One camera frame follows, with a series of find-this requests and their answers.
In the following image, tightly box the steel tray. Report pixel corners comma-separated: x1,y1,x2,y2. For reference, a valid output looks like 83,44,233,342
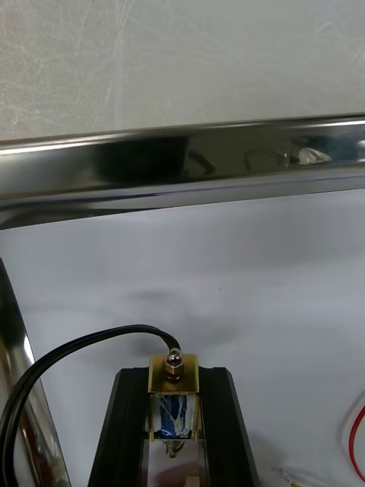
0,113,365,487

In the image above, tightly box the red and white wire harness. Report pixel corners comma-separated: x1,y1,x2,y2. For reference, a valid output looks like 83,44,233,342
339,389,365,485

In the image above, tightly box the blue label metal solenoid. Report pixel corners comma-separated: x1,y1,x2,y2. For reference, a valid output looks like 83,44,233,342
0,323,201,487

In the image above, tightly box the white sheet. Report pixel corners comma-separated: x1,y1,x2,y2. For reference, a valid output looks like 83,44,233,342
0,187,365,487

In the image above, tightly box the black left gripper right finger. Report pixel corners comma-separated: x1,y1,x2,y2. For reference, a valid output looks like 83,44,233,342
196,366,262,487

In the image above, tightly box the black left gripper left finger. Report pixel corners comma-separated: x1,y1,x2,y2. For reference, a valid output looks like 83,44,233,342
87,366,151,487

